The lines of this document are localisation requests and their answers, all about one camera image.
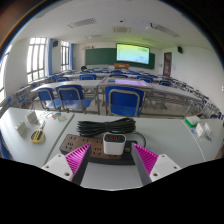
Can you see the group of blue chairs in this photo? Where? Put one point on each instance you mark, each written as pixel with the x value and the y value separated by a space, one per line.
pixel 123 100

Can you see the small white carton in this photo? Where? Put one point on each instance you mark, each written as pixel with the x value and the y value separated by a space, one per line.
pixel 207 128
pixel 200 130

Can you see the green blackboard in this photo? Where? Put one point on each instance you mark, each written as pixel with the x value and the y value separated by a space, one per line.
pixel 100 56

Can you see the orange lectern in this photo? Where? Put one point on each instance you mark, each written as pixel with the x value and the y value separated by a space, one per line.
pixel 121 66

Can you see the yellow tape roll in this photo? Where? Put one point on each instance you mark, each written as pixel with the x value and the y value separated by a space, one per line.
pixel 34 137

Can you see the blue card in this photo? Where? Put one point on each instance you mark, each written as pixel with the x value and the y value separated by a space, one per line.
pixel 193 131

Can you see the green and white box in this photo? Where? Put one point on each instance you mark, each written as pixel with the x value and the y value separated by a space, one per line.
pixel 193 121

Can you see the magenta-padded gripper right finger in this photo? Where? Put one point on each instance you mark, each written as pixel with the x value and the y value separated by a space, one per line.
pixel 162 165

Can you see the tall window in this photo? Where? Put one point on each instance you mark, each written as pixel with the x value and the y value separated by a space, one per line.
pixel 65 56
pixel 36 60

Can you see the black wall speaker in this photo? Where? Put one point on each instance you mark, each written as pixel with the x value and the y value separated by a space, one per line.
pixel 55 43
pixel 180 50

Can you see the dark brown power strip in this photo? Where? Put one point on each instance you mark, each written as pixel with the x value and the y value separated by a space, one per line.
pixel 75 141

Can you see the group of grey classroom desks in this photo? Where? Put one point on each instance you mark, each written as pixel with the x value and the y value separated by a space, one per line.
pixel 80 84

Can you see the group of ceiling lights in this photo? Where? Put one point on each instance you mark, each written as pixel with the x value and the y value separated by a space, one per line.
pixel 82 22

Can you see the white charger block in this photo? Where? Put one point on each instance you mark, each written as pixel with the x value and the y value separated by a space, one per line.
pixel 114 146

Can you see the projection screen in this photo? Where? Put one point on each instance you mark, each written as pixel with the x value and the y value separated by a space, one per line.
pixel 132 53

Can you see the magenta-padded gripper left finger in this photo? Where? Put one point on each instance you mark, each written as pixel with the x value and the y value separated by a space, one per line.
pixel 60 165

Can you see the brown door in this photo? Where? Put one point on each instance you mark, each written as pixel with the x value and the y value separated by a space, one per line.
pixel 167 65

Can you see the ceiling projector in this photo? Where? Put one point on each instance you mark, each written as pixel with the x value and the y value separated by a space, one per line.
pixel 151 26

